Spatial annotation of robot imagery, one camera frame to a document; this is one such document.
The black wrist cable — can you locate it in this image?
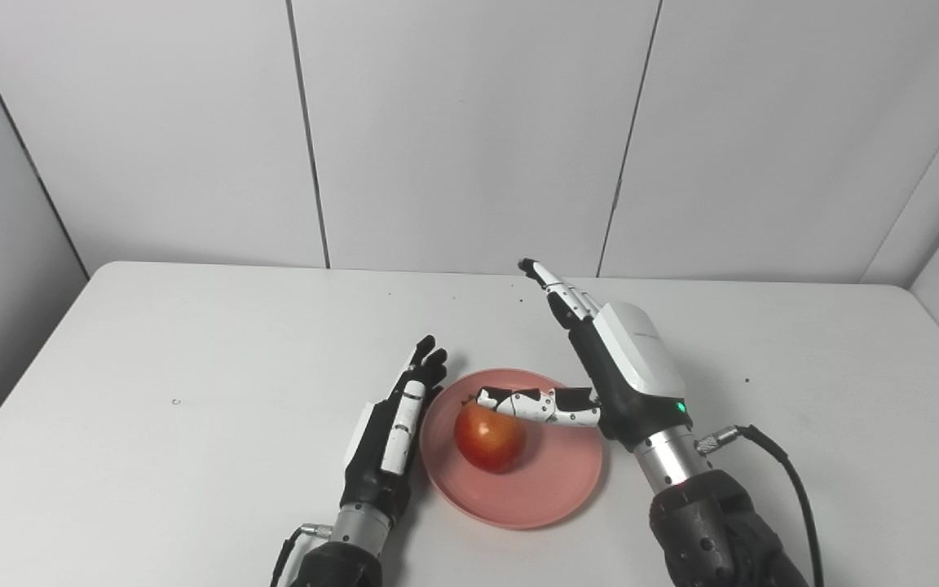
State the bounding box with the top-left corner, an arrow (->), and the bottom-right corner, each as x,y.
694,424 -> 825,587
270,523 -> 333,587

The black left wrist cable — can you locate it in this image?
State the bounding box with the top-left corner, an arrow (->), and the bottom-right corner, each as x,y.
270,523 -> 333,587

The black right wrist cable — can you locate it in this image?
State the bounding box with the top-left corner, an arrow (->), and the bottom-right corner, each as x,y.
694,424 -> 825,587

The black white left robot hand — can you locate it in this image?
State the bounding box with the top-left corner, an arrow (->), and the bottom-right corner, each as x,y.
340,334 -> 449,527

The pink round plate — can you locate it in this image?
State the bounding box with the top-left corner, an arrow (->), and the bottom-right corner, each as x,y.
419,368 -> 605,531

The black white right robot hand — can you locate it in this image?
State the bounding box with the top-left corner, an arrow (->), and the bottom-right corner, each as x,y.
476,258 -> 694,453

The red pomegranate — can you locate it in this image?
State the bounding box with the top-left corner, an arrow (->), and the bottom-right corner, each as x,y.
453,398 -> 529,474

